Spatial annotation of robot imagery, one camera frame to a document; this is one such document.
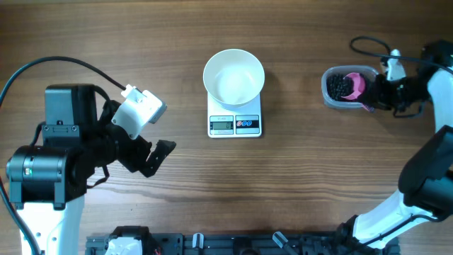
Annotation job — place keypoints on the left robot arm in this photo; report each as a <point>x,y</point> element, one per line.
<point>48,182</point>

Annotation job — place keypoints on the white digital kitchen scale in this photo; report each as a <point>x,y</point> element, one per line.
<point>242,122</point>

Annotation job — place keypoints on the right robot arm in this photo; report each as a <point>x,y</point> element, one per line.
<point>424,192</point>

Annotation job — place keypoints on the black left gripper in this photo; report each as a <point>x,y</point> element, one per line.
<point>137,159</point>

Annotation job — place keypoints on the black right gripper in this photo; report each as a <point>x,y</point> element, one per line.
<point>379,90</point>

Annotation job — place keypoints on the black beans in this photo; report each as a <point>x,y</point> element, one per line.
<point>339,86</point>

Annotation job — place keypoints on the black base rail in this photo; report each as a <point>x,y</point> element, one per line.
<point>139,240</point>

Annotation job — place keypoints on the clear plastic food container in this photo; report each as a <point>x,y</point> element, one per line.
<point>366,71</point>

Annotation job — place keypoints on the pink measuring scoop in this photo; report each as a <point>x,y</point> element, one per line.
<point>357,83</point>

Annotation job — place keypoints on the white bowl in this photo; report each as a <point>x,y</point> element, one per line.
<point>233,77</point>

